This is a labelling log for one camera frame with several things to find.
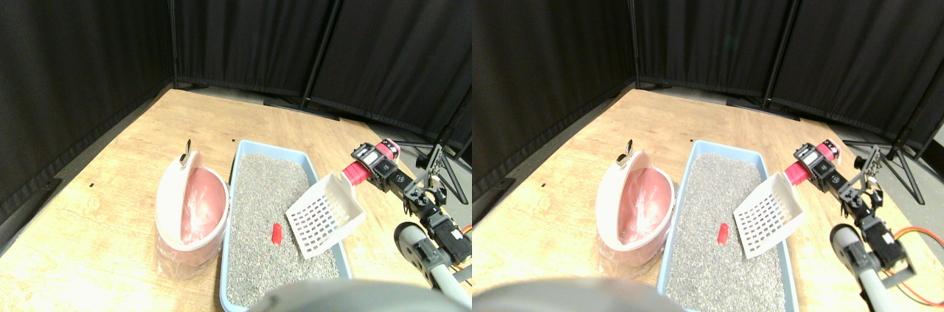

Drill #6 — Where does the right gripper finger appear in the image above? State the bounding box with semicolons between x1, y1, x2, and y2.
351;143;392;176
794;143;834;176

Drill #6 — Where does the white scoop with red handle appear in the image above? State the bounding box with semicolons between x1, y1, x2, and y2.
286;140;403;260
732;139;841;260

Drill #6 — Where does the black tripod curtain stand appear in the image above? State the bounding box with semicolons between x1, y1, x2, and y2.
389;87;472;206
843;58;944;206

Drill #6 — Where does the black curtain stand foot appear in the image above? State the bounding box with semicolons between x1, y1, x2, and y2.
726;96;802;122

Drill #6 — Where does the blue litter tray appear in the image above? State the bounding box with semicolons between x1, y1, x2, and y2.
220;140;353;312
656;140;799;312

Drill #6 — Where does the black curtain stand pole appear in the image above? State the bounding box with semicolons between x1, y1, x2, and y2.
301;0;358;105
762;0;815;105
624;0;641;89
165;0;182;89

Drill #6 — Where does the white bin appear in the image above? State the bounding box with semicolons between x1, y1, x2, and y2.
595;139;676;277
155;139;231;277

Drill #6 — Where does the orange wire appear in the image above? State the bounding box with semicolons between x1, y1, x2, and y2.
895;226;944;305

